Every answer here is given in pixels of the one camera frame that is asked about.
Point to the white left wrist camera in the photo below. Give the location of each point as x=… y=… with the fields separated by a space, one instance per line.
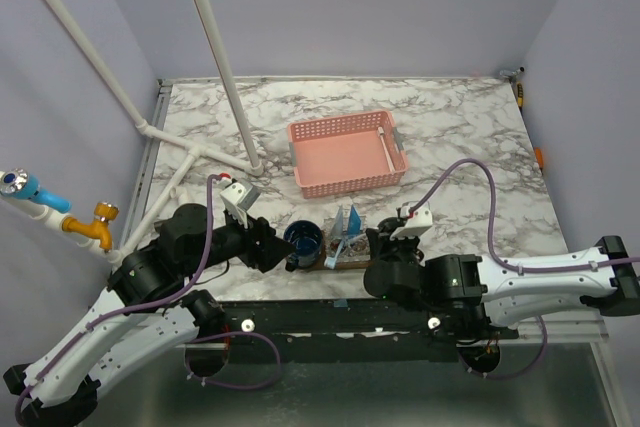
x=238 y=196

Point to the light blue toothbrush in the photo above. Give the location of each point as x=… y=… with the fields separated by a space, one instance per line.
x=332 y=257

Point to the white PVC pipe frame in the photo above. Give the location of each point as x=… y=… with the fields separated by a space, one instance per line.
x=194 y=150

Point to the dark blue mug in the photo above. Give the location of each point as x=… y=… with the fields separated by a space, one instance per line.
x=308 y=241

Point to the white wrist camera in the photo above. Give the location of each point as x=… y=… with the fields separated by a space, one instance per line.
x=413 y=224
x=238 y=196

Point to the pink perforated plastic basket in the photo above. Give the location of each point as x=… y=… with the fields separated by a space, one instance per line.
x=342 y=154

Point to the blue toothpaste tube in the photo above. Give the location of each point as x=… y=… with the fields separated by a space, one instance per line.
x=354 y=224

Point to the blue pipe valve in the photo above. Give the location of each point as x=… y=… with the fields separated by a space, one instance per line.
x=19 y=184

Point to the oval wooden tray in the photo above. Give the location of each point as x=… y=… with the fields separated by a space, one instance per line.
x=316 y=260

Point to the orange faucet tap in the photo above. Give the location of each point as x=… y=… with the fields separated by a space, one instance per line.
x=98 y=229

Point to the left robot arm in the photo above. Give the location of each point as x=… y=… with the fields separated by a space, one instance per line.
x=150 y=304

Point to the black front mounting rail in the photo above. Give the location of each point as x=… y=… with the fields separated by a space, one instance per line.
x=327 y=331

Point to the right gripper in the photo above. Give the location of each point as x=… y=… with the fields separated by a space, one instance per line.
x=382 y=241

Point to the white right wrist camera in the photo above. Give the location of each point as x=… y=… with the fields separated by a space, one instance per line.
x=413 y=224

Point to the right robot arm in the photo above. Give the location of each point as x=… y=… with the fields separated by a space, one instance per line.
x=475 y=296

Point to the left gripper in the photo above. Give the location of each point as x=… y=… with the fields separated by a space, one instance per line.
x=263 y=249

